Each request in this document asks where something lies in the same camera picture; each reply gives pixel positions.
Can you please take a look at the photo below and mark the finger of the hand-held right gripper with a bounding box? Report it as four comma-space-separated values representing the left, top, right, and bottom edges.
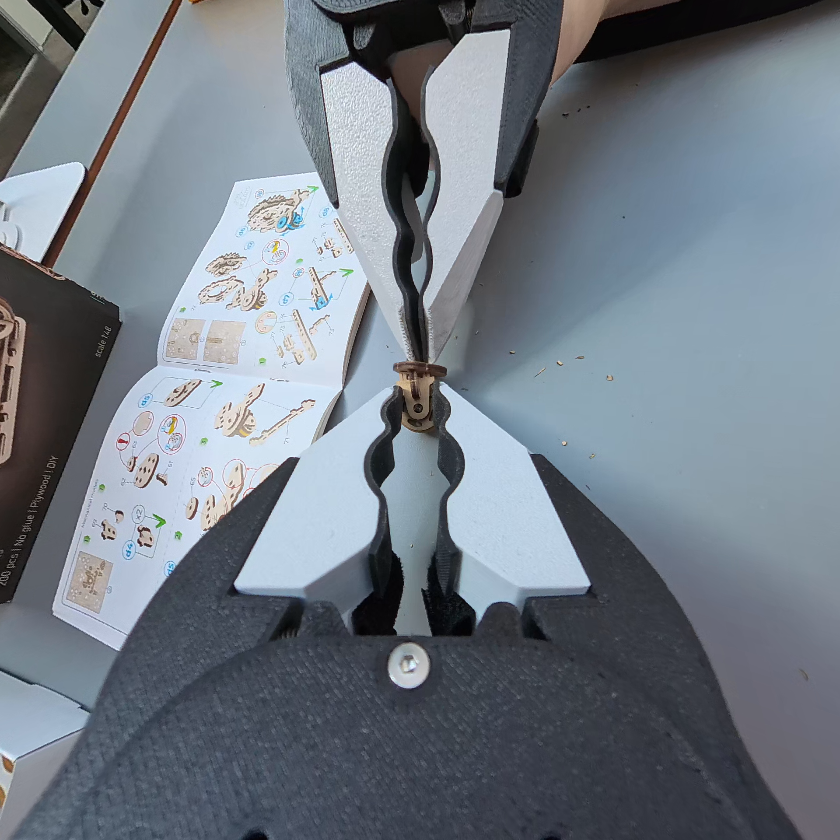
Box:
319, 62, 431, 361
420, 29, 515, 361

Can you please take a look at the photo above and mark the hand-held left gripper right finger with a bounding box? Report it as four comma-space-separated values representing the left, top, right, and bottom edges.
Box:
434, 384, 595, 618

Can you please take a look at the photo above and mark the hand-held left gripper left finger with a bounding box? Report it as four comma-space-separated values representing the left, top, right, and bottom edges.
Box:
231, 386, 403, 621

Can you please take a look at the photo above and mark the small wooden hub part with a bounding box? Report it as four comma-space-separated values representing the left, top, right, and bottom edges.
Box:
398, 374, 438, 433

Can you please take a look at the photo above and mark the person's right forearm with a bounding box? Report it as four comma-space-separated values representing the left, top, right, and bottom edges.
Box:
545, 0, 840, 86

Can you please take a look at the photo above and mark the grey desk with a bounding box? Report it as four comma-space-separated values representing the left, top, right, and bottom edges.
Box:
0, 0, 840, 840

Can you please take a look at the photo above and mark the person's right hand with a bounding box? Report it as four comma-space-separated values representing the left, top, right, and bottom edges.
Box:
388, 56, 435, 127

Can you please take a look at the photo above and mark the assembly instruction booklet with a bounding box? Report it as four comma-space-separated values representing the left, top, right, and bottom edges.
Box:
52, 172, 372, 651

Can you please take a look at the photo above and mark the black model kit box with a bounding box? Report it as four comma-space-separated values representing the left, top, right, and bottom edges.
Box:
0, 243, 123, 605

